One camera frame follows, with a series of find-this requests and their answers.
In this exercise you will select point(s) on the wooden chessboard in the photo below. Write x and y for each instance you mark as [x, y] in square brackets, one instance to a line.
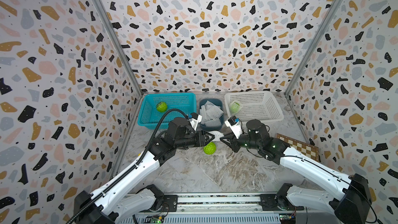
[308, 150]

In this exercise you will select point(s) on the green custard apple dark spots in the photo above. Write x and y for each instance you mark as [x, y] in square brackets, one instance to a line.
[161, 107]

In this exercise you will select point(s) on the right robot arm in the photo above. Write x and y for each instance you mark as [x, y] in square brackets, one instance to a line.
[347, 197]

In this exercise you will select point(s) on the white plastic basket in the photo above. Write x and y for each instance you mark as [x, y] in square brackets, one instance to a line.
[260, 105]

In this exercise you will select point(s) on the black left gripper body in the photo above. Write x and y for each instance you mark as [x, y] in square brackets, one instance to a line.
[197, 140]

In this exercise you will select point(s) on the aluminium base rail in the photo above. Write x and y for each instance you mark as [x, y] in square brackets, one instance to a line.
[227, 208]

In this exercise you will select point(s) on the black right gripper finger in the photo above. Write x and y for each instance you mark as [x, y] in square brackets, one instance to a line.
[232, 144]
[229, 137]

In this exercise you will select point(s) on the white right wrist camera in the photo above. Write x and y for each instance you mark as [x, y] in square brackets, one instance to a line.
[235, 125]

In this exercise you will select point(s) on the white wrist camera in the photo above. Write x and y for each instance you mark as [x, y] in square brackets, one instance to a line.
[195, 119]
[235, 125]

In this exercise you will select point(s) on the aluminium corner post left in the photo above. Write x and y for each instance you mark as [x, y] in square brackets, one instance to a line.
[117, 45]

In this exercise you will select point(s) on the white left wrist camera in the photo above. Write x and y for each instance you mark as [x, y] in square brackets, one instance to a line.
[195, 119]

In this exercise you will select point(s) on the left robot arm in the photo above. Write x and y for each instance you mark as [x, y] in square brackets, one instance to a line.
[111, 203]

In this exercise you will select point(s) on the white foam nets pile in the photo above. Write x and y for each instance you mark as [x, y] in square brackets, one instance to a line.
[211, 114]

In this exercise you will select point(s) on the aluminium corner post right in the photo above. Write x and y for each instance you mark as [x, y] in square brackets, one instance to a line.
[323, 27]

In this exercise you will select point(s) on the aluminium corner post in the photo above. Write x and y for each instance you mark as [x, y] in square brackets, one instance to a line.
[323, 27]
[117, 45]

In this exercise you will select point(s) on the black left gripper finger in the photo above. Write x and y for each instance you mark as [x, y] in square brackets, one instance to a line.
[208, 144]
[204, 135]

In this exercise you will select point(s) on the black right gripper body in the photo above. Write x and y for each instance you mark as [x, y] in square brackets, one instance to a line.
[245, 141]

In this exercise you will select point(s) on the teal plastic basket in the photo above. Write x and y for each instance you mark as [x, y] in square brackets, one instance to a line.
[149, 117]

